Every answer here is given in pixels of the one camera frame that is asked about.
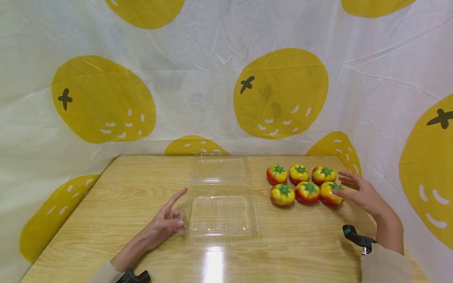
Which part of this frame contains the person's right hand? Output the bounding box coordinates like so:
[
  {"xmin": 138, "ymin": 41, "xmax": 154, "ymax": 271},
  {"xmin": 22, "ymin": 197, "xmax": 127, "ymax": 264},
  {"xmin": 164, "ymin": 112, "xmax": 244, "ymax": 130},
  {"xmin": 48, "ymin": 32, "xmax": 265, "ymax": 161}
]
[{"xmin": 331, "ymin": 171, "xmax": 394, "ymax": 224}]

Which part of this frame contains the person's left forearm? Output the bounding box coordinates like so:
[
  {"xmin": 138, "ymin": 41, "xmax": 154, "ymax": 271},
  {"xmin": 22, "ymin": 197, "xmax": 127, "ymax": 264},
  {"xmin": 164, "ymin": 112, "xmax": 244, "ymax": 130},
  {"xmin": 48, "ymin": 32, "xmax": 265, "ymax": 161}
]
[{"xmin": 88, "ymin": 235, "xmax": 153, "ymax": 283}]

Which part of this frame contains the clear plastic clamshell container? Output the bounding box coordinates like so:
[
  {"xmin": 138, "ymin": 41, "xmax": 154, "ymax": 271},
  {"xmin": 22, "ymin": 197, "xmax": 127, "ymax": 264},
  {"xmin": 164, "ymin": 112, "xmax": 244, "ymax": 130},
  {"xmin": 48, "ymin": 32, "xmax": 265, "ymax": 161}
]
[{"xmin": 184, "ymin": 153, "xmax": 261, "ymax": 237}]

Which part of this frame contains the black wrist band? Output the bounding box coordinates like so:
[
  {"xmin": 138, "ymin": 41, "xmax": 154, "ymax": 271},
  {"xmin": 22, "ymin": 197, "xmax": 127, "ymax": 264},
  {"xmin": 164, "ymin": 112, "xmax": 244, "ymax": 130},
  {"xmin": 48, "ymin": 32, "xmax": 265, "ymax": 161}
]
[
  {"xmin": 342, "ymin": 224, "xmax": 377, "ymax": 255},
  {"xmin": 115, "ymin": 268, "xmax": 151, "ymax": 283}
]

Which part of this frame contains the group of toy tomatoes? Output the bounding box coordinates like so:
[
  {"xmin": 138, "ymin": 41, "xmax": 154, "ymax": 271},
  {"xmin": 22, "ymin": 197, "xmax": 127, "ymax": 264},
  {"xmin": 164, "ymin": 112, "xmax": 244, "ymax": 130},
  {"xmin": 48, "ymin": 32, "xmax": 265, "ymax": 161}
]
[{"xmin": 266, "ymin": 164, "xmax": 345, "ymax": 207}]

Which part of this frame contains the person's left hand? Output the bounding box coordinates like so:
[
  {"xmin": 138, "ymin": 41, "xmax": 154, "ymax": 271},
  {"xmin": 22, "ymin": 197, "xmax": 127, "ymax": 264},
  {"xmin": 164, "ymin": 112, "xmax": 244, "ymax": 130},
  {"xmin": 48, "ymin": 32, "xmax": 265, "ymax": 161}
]
[{"xmin": 141, "ymin": 187, "xmax": 188, "ymax": 252}]

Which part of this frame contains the person's right forearm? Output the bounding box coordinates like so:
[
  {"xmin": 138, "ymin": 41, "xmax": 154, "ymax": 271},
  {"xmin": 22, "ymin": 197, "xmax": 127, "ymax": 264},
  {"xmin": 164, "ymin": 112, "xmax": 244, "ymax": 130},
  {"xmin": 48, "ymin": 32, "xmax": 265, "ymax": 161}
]
[{"xmin": 360, "ymin": 210, "xmax": 414, "ymax": 283}]

